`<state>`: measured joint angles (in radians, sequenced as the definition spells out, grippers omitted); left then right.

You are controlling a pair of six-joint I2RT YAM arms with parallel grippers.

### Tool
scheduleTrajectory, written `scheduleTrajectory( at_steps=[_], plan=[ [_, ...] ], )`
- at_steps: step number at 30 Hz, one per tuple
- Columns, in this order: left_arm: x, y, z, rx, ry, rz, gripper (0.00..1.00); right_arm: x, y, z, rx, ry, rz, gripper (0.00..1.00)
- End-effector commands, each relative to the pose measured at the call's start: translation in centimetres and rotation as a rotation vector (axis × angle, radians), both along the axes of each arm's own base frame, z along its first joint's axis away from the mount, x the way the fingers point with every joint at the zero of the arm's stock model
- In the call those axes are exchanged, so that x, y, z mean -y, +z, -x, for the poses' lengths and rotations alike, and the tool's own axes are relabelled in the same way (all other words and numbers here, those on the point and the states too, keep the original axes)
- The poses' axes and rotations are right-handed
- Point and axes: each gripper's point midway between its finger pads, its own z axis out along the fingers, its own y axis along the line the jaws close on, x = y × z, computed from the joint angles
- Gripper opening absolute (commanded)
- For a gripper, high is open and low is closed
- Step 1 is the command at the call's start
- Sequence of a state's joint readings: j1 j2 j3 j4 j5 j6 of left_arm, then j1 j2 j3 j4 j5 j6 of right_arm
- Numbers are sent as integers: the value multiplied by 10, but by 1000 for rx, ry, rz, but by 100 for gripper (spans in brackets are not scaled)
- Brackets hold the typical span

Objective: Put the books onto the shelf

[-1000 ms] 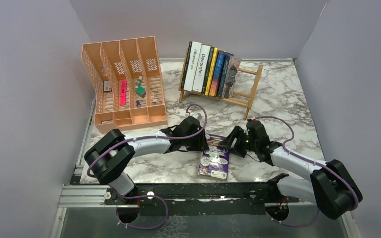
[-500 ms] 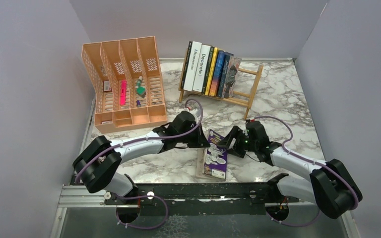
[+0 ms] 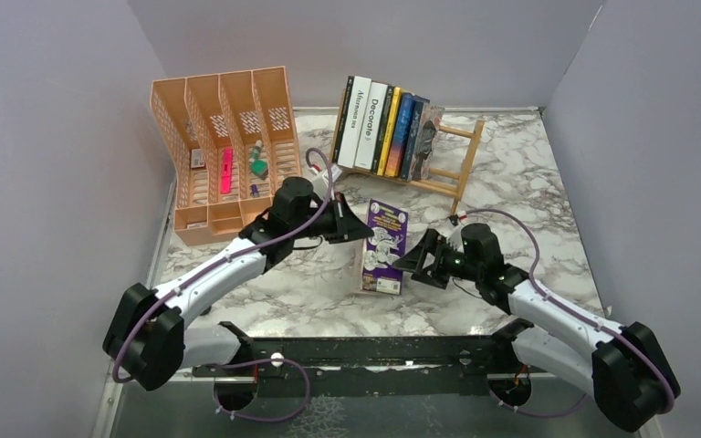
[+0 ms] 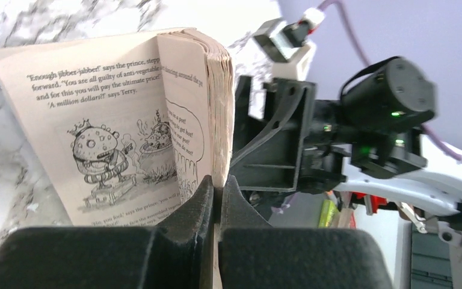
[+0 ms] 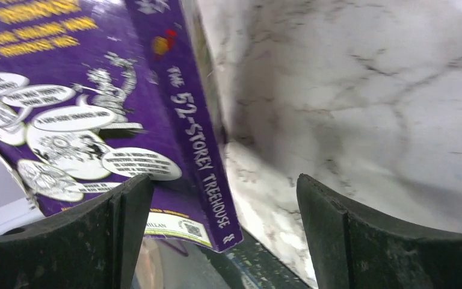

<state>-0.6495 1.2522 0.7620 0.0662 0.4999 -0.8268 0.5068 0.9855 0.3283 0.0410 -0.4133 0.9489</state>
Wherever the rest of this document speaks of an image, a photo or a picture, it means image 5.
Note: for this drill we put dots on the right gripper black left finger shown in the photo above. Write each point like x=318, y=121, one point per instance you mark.
x=92, y=245

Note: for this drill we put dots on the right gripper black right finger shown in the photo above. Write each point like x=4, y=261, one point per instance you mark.
x=355, y=246

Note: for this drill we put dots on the purple Treehouse book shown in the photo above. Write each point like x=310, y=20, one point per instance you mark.
x=93, y=93

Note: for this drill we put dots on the black metal base rail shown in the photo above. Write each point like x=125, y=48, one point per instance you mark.
x=250, y=265

